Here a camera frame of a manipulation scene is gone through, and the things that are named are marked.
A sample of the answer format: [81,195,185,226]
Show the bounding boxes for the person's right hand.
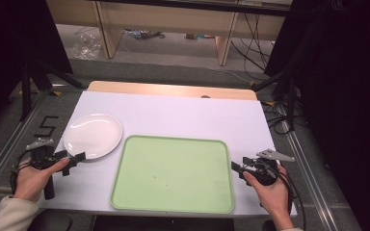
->
[242,165,295,218]

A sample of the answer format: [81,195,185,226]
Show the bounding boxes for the black floor cable bundle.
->
[262,99,304,137]

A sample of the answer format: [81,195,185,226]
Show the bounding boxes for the light green plastic tray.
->
[110,134,236,215]

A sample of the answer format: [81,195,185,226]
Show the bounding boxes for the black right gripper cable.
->
[277,169,307,231]

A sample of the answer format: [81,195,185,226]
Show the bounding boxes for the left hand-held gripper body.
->
[25,138,68,200]

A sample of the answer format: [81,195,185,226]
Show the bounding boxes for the white table cover sheet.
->
[38,90,298,219]

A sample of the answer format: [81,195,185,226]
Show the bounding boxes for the clear plastic bag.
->
[71,30,103,61]

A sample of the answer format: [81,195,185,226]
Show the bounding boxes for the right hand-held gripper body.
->
[242,148,297,188]

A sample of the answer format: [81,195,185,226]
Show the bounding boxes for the white round plate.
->
[63,113,123,161]

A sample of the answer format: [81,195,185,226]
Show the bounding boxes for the black metal stand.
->
[252,69,299,132]
[18,60,87,122]

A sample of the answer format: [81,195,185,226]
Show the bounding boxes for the black curtain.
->
[263,0,370,231]
[0,0,74,143]

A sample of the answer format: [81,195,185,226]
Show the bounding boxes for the person's left hand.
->
[13,157,71,203]

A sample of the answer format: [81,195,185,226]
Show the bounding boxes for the light wooden desk frame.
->
[46,0,293,67]

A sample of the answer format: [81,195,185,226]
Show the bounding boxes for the grey metal floor rail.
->
[0,90,47,204]
[277,104,340,231]

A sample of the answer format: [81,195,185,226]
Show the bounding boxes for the black round stool seat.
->
[28,209,74,231]

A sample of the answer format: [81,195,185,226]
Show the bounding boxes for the black hanging cables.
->
[230,12,273,73]

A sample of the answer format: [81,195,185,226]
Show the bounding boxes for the blue clutter under desk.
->
[123,28,167,40]

